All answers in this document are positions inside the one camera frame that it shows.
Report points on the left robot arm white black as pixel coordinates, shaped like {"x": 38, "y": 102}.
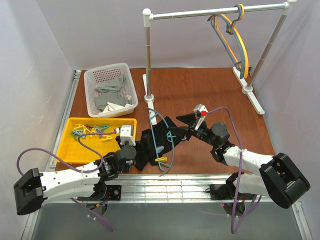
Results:
{"x": 35, "y": 188}

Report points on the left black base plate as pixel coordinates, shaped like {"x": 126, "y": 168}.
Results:
{"x": 108, "y": 192}

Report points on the teal clothespin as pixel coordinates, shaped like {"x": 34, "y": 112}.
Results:
{"x": 76, "y": 133}

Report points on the purple clothespin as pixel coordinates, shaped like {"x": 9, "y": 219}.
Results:
{"x": 98, "y": 129}

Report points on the yellow plastic hanger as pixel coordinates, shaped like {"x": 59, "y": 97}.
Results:
{"x": 241, "y": 64}

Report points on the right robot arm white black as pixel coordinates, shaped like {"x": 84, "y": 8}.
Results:
{"x": 272, "y": 176}

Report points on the teal plastic hanger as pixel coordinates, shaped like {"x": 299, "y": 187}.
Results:
{"x": 165, "y": 168}

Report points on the yellow plastic tray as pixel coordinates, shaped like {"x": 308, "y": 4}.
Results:
{"x": 72, "y": 152}

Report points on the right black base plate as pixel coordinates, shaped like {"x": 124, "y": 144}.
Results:
{"x": 222, "y": 192}

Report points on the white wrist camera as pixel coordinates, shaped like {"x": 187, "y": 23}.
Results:
{"x": 200, "y": 112}
{"x": 126, "y": 135}

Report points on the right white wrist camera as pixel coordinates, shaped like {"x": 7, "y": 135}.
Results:
{"x": 200, "y": 112}

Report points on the white cloth in basket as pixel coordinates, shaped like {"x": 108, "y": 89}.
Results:
{"x": 118, "y": 103}

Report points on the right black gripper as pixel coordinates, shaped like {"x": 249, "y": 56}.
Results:
{"x": 192, "y": 127}

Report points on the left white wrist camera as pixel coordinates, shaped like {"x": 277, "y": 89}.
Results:
{"x": 126, "y": 135}

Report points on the white metal clothes rack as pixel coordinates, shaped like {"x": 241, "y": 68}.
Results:
{"x": 246, "y": 87}

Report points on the grey cloth in basket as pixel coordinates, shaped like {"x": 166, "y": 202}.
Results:
{"x": 108, "y": 89}

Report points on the black underwear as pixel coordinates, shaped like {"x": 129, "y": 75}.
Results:
{"x": 153, "y": 144}

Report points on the white plastic laundry basket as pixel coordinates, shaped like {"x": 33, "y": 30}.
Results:
{"x": 98, "y": 75}

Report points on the aluminium rail frame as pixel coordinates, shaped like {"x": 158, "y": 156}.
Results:
{"x": 177, "y": 206}

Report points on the pale yellow clothespin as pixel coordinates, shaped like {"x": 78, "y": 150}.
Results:
{"x": 83, "y": 128}

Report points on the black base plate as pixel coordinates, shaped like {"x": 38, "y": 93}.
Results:
{"x": 222, "y": 192}
{"x": 108, "y": 192}

